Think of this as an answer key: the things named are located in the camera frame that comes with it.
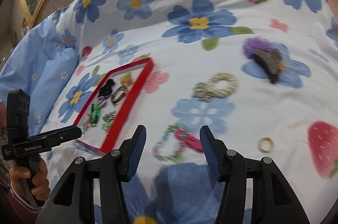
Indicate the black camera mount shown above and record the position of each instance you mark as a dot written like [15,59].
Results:
[18,104]

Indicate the pink hair clip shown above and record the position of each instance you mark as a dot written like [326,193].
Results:
[189,140]

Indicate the red-rimmed white tray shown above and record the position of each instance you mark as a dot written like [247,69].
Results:
[100,121]

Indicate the yellow hair claw clip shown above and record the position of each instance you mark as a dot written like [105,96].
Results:
[127,79]

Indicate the blue pillow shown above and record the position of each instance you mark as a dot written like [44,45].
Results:
[40,65]

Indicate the purple flower hair clip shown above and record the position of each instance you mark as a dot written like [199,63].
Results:
[262,53]

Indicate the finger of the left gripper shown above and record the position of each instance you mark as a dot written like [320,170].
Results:
[66,134]

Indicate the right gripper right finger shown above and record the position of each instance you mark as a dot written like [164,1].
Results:
[211,151]

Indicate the brown strap wristwatch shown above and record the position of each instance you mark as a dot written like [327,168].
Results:
[119,95]

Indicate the left hand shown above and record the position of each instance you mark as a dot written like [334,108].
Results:
[41,189]

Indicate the black velvet scrunchie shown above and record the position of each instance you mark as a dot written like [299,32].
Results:
[106,90]

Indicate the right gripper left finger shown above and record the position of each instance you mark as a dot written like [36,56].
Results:
[134,152]

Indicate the floral white bed sheet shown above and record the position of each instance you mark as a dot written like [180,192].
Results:
[201,77]

